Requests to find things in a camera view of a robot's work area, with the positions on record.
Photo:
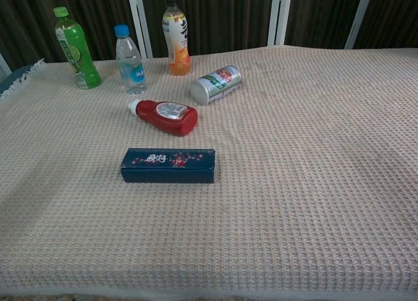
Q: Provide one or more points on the dark folding screen white frame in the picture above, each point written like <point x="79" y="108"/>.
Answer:
<point x="228" y="13"/>

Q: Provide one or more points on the red ketchup bottle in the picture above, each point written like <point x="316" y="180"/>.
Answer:
<point x="173" y="119"/>

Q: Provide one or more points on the clear water bottle blue cap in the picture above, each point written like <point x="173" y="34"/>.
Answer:
<point x="130" y="66"/>

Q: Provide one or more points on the green drink bottle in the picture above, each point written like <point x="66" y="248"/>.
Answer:
<point x="80" y="53"/>

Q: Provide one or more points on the beige waffle weave tablecloth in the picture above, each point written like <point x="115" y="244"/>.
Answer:
<point x="294" y="183"/>

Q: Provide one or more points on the orange juice bottle black cap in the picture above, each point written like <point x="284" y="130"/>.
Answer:
<point x="178" y="43"/>

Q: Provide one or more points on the blue glasses case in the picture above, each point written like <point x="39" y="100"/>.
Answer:
<point x="163" y="176"/>

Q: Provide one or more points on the white drink can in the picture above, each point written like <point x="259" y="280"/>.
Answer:
<point x="215" y="84"/>

